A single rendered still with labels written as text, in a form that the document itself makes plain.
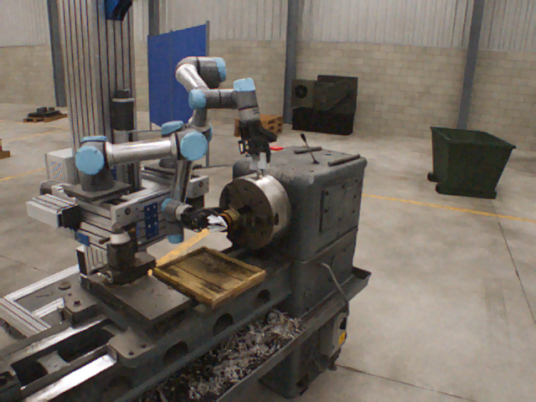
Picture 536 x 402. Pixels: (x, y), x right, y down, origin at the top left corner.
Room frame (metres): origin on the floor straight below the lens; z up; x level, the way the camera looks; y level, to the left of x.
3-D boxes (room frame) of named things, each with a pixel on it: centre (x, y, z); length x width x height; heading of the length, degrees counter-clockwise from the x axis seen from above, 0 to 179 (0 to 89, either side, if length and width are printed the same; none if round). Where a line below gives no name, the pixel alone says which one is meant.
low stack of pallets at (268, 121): (10.01, 0.27, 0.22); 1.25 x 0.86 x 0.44; 161
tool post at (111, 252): (1.23, 0.50, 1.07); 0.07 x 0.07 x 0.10; 52
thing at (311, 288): (2.00, -0.17, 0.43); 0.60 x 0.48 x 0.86; 142
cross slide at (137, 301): (1.19, 0.46, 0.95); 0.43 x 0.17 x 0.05; 52
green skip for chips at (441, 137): (5.93, -3.02, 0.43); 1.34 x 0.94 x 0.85; 170
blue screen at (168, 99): (8.34, 2.02, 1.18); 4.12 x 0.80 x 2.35; 29
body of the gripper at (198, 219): (1.56, 0.29, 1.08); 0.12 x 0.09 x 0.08; 51
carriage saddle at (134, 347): (1.14, 0.47, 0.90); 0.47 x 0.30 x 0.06; 52
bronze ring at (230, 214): (1.55, 0.15, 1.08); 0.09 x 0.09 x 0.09; 52
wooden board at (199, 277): (1.45, 0.23, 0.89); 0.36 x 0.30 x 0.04; 52
